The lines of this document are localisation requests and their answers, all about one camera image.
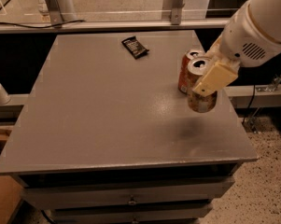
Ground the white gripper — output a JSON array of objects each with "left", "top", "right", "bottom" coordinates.
[{"left": 192, "top": 0, "right": 281, "bottom": 97}]

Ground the pale orange soda can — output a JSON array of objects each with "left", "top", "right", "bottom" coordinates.
[{"left": 186, "top": 57, "right": 218, "bottom": 113}]

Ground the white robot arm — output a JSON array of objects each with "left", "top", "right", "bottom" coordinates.
[{"left": 192, "top": 0, "right": 281, "bottom": 97}]

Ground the red coke can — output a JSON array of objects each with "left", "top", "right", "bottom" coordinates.
[{"left": 178, "top": 49, "right": 204, "bottom": 93}]

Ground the black snack bar wrapper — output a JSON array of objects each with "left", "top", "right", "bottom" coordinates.
[{"left": 121, "top": 36, "right": 148, "bottom": 60}]

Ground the grey drawer cabinet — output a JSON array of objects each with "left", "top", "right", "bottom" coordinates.
[{"left": 0, "top": 31, "right": 257, "bottom": 224}]

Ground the upper drawer knob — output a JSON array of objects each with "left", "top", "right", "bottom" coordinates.
[{"left": 128, "top": 197, "right": 137, "bottom": 205}]

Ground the drawer knob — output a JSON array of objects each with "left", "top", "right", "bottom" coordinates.
[
  {"left": 131, "top": 217, "right": 139, "bottom": 224},
  {"left": 128, "top": 197, "right": 137, "bottom": 205}
]

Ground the lower drawer knob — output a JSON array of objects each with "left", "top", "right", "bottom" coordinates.
[{"left": 131, "top": 217, "right": 139, "bottom": 224}]

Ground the cardboard box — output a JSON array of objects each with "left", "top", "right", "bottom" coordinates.
[{"left": 0, "top": 128, "right": 21, "bottom": 224}]

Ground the grey metal post middle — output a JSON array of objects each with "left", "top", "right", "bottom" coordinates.
[{"left": 162, "top": 0, "right": 184, "bottom": 25}]

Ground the grey metal post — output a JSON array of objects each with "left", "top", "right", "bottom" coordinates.
[
  {"left": 162, "top": 0, "right": 184, "bottom": 25},
  {"left": 45, "top": 0, "right": 63, "bottom": 26}
]

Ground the black cable on rail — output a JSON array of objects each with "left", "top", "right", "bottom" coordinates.
[{"left": 0, "top": 19, "right": 86, "bottom": 29}]

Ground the grey metal post left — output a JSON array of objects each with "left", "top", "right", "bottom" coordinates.
[{"left": 45, "top": 0, "right": 63, "bottom": 26}]

